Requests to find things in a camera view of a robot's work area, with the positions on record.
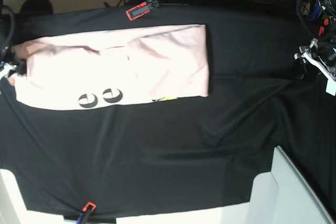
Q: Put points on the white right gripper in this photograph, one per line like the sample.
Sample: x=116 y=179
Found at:
x=7 y=68

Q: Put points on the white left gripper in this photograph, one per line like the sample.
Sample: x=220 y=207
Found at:
x=320 y=54

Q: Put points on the pink T-shirt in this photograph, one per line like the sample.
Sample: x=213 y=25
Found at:
x=97 y=69

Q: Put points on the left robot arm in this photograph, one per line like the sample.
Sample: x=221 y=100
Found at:
x=326 y=7

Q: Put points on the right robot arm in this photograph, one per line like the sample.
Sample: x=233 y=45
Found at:
x=8 y=27

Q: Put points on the orange clamp at right edge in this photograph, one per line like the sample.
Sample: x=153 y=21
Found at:
x=322 y=28

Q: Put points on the orange clamp at edge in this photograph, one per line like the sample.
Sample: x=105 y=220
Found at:
x=86 y=212
x=322 y=28

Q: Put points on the black table cloth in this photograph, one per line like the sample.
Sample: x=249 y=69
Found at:
x=183 y=154

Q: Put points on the orange clamp at front edge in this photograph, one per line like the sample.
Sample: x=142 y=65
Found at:
x=86 y=212

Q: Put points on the orange black clamp blue handle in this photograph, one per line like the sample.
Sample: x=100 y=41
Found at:
x=142 y=9

